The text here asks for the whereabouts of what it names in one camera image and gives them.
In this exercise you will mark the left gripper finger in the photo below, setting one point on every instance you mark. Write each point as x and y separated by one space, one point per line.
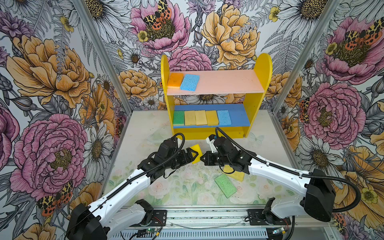
186 162
190 153

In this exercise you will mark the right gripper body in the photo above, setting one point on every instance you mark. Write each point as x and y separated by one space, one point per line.
222 160

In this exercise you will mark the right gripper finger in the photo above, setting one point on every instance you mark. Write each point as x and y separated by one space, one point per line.
206 161
207 155

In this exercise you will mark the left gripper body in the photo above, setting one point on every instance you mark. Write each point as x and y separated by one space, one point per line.
177 160

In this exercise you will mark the bright yellow square sponge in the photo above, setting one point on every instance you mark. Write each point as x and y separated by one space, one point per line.
198 149

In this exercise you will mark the dark green scrub sponge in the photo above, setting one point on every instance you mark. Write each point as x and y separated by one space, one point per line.
179 118

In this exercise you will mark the light yellow sponge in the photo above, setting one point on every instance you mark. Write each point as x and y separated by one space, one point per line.
201 118

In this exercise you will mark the pale yellow sponge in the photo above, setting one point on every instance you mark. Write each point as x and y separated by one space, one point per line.
190 118

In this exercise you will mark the golden yellow sponge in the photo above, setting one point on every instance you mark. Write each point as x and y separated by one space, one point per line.
212 118

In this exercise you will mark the blue sponge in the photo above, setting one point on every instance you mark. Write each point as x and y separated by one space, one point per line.
224 118
190 82

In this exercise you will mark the orange sponge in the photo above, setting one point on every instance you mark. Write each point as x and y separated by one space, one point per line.
175 80

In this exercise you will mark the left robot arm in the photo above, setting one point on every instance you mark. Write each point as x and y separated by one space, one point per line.
104 217

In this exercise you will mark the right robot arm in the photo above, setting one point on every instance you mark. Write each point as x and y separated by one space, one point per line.
314 197

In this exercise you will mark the yellow shelf unit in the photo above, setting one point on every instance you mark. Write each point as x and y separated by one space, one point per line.
252 83

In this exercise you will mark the lime yellow sponge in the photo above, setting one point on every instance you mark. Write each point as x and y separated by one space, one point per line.
230 172

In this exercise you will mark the light green sponge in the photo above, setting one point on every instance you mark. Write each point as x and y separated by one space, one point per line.
225 185

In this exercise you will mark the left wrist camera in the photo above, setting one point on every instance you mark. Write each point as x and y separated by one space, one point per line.
167 148

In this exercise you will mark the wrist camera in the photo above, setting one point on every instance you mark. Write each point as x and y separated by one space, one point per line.
220 145
167 148

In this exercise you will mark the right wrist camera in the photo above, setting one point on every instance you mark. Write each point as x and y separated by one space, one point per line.
220 145

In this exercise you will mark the aluminium front rail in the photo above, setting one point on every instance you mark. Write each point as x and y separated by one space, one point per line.
225 223

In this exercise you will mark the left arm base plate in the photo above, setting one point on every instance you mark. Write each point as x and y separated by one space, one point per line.
155 218

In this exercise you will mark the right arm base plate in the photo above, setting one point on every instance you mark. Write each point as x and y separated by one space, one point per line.
257 217

